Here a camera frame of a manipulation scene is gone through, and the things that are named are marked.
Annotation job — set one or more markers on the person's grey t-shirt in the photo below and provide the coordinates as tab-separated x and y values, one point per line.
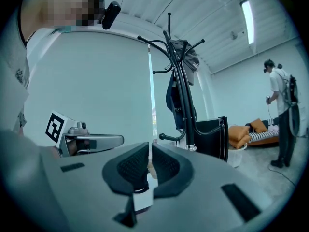
9	69

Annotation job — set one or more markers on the black scooter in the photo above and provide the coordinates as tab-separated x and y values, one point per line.
189	139

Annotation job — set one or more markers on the orange cushion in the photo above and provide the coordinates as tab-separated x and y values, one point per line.
241	142
237	132
259	126

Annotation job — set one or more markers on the person's left hand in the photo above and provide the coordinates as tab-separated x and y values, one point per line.
73	147

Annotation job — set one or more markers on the ceiling tube light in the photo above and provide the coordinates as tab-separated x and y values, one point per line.
248	20

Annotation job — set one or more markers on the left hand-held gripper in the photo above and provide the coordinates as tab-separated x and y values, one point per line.
55	127

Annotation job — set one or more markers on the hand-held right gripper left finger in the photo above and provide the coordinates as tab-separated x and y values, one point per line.
120	175

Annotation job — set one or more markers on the orange daybed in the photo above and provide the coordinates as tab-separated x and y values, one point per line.
263	141

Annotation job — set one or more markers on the striped blanket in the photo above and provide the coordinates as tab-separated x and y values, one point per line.
262	135

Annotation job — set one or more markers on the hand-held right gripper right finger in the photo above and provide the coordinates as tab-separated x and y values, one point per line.
176	175

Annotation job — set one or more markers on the grey baseball cap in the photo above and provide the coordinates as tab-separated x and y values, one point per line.
190	66

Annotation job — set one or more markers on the black head-worn camera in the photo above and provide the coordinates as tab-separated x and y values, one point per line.
110	16

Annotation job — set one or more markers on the person's head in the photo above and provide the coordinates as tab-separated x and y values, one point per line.
43	13

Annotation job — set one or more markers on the white roller blind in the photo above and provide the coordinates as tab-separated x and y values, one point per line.
202	98
91	86

